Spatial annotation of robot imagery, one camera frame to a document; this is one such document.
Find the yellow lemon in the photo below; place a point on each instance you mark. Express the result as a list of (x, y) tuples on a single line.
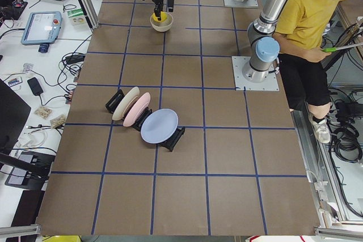
[(160, 17)]

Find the cream ceramic bowl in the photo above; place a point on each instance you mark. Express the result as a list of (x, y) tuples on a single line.
[(162, 25)]

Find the green white carton box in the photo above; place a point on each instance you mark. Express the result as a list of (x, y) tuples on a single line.
[(76, 17)]

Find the pink plate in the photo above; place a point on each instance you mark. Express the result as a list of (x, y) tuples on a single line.
[(136, 110)]

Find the black dish rack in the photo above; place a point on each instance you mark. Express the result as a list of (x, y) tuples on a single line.
[(168, 144)]

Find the cream plate in rack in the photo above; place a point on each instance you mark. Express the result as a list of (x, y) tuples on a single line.
[(126, 103)]

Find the near blue teach pendant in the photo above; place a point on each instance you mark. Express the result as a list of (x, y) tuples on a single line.
[(42, 28)]

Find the lavender plate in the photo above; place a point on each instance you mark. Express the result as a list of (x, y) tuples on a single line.
[(159, 126)]

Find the person in yellow shirt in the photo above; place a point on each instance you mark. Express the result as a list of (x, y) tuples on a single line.
[(299, 32)]

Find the black phone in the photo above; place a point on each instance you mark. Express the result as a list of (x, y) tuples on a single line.
[(35, 86)]

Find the black monitor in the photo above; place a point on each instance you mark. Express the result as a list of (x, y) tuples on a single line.
[(14, 115)]

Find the green handled tool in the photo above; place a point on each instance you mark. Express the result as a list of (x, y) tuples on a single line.
[(334, 49)]

